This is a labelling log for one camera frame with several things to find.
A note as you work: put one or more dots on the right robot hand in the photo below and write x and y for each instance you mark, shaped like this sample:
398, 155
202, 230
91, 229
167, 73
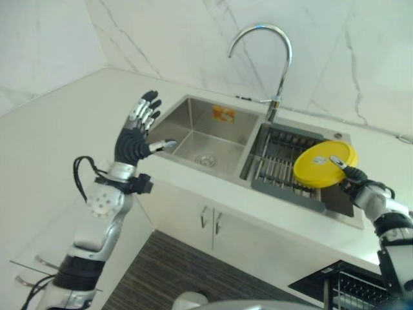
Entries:
350, 174

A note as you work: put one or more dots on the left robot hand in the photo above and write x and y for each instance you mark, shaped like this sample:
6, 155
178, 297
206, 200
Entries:
133, 145

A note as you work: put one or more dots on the yellow round plate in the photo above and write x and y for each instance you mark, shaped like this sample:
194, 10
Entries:
322, 164

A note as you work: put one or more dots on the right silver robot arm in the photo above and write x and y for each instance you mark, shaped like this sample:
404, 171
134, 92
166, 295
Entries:
387, 226

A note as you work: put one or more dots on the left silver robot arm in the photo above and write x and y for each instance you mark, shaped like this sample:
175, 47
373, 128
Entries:
96, 226

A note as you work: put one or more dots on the open black dishwasher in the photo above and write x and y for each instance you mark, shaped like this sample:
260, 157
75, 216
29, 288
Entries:
338, 285

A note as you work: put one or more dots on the grey dish drying rack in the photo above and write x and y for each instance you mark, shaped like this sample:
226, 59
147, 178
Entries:
280, 161

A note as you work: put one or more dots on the sink drain strainer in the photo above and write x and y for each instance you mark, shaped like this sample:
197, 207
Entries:
206, 159

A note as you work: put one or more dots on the white cabinet door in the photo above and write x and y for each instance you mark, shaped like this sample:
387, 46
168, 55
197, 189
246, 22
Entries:
274, 245
180, 210

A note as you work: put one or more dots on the stainless steel double sink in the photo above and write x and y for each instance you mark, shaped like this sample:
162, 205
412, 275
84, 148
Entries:
226, 151

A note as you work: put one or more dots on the orange sticker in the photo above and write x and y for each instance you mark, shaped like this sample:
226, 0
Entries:
223, 113

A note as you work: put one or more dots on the chrome gooseneck faucet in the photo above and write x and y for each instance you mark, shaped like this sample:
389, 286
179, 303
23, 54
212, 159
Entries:
280, 77

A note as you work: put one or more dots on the silver robot body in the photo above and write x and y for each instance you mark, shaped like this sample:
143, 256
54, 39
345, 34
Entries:
226, 303

